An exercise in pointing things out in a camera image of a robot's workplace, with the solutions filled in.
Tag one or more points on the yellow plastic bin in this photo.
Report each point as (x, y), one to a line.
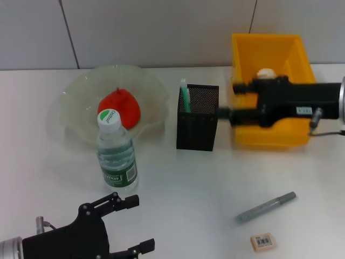
(269, 54)

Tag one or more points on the white paper ball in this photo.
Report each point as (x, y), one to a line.
(265, 73)

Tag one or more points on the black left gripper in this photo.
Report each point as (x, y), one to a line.
(67, 240)

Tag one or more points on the red-orange orange fruit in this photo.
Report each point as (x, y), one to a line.
(126, 108)

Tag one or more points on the clear green-label water bottle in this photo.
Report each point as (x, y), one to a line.
(116, 151)

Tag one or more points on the black mesh pen holder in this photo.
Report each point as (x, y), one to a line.
(196, 132)

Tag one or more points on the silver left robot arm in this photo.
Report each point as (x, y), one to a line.
(9, 248)

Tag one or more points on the mint green white pen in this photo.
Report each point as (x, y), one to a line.
(185, 94)

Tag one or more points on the beige eraser with barcode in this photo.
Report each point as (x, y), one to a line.
(263, 242)

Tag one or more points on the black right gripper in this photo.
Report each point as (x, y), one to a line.
(296, 102)

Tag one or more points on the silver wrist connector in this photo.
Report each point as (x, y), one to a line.
(40, 222)
(316, 117)

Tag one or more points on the green glass fruit plate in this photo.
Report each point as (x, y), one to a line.
(81, 94)

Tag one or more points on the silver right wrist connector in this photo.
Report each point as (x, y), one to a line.
(316, 117)

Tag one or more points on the grey marker pen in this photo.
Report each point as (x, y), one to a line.
(264, 209)

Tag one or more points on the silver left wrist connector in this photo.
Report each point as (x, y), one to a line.
(40, 222)

